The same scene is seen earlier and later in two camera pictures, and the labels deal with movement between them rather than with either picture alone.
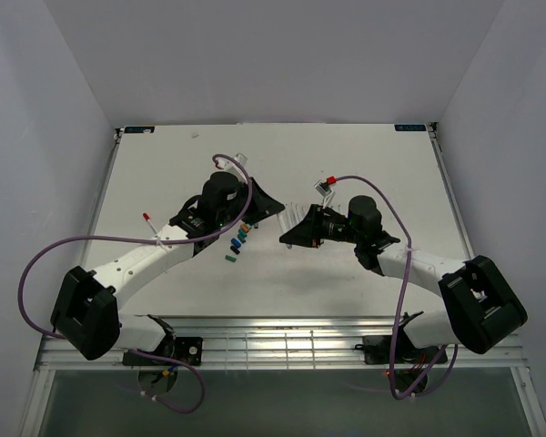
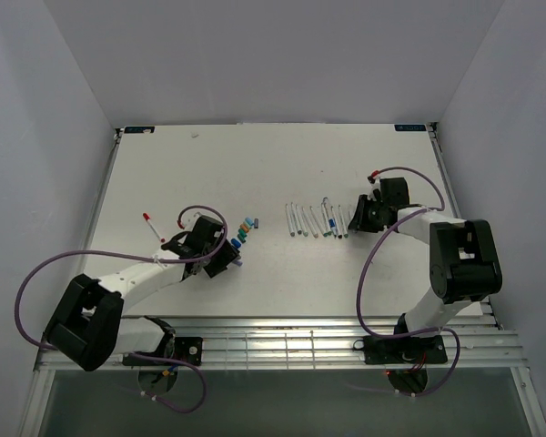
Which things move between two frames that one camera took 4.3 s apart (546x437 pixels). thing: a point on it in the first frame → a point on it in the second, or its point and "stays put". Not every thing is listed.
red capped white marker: x=146 y=217 stays put
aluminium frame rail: x=289 y=342 stays put
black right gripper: x=308 y=232 → x=359 y=221
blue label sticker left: x=138 y=129 stays put
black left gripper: x=263 y=205 → x=226 y=256
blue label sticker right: x=409 y=127 stays put
